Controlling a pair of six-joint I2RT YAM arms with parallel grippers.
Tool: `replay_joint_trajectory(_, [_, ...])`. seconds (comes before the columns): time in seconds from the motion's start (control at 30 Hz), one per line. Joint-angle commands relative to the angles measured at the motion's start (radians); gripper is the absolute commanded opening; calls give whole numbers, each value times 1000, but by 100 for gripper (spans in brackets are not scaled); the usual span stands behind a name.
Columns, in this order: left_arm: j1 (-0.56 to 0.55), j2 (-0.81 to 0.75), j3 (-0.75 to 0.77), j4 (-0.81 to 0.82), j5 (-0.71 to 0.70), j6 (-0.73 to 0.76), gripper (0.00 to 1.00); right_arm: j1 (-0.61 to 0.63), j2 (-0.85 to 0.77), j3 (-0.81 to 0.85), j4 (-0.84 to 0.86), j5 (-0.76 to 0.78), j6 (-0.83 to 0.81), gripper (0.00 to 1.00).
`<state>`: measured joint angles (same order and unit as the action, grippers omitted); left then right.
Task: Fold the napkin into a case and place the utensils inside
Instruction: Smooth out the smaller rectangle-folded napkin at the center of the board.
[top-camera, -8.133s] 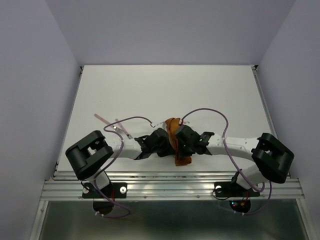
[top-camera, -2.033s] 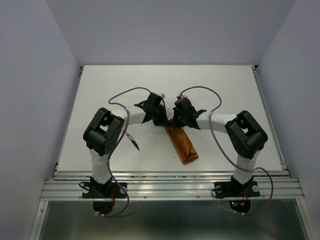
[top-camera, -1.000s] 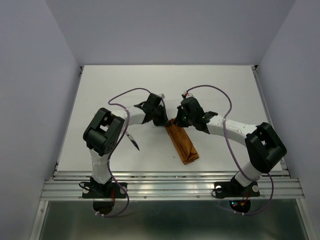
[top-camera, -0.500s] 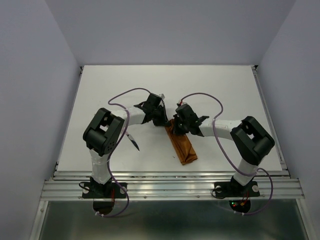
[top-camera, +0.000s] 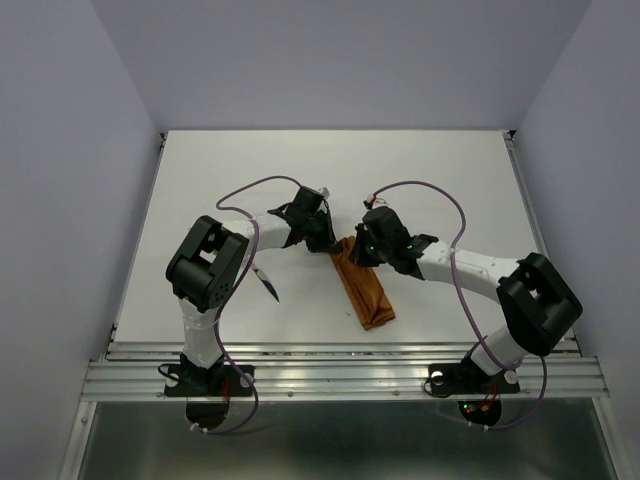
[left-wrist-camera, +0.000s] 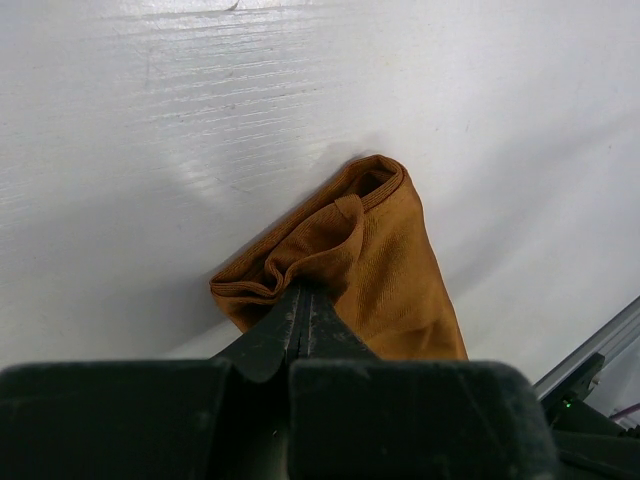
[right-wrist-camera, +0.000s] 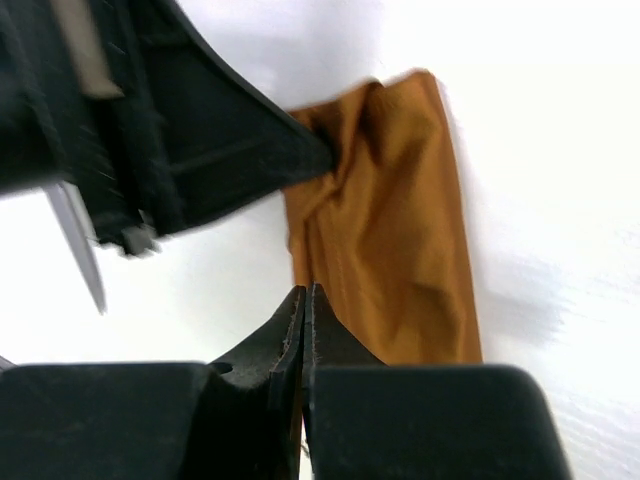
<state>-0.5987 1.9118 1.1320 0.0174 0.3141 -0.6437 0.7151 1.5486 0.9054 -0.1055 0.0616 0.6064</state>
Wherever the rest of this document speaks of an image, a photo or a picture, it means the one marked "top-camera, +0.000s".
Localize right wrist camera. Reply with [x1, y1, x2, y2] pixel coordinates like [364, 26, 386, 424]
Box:
[363, 195, 389, 211]

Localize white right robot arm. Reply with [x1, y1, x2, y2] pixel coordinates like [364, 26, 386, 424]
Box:
[350, 206, 583, 390]

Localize orange brown cloth napkin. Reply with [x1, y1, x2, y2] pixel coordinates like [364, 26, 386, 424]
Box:
[331, 236, 396, 331]

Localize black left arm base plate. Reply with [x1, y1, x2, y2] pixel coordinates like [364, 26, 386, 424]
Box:
[158, 363, 253, 399]

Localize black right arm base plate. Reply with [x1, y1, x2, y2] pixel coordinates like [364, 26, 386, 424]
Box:
[422, 362, 520, 398]

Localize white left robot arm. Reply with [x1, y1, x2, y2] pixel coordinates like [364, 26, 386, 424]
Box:
[166, 186, 341, 394]

